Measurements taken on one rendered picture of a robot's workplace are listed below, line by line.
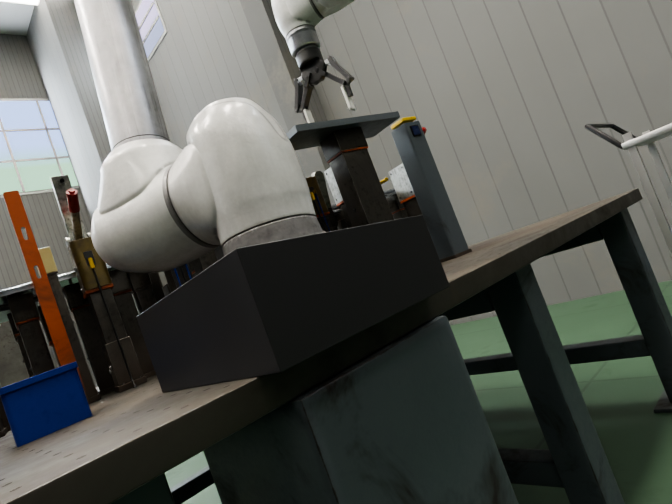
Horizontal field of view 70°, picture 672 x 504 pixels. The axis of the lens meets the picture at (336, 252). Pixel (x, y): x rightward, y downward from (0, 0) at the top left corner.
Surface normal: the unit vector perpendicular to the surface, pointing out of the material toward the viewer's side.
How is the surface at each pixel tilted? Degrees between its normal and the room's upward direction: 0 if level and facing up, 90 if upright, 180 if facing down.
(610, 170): 90
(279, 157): 86
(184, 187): 83
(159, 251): 138
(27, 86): 90
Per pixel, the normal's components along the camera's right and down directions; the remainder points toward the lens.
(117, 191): -0.43, -0.09
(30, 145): 0.63, -0.28
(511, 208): -0.69, 0.22
